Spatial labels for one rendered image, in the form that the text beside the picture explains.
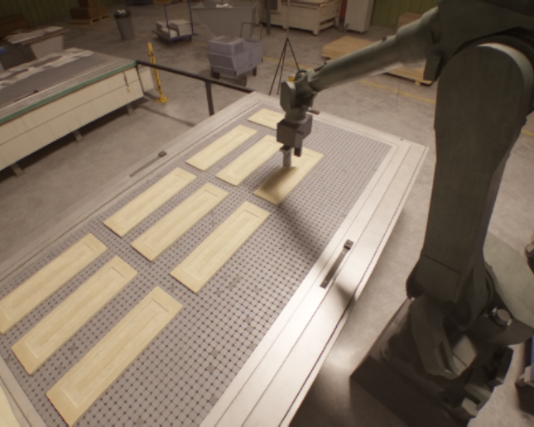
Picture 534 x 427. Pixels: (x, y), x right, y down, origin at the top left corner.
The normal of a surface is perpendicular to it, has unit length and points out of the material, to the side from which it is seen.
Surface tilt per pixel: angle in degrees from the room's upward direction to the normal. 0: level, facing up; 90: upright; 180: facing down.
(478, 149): 81
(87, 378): 0
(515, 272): 16
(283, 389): 0
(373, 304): 0
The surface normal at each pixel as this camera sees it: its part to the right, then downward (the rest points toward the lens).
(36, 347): -0.11, -0.55
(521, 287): 0.16, -0.50
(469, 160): -0.83, 0.29
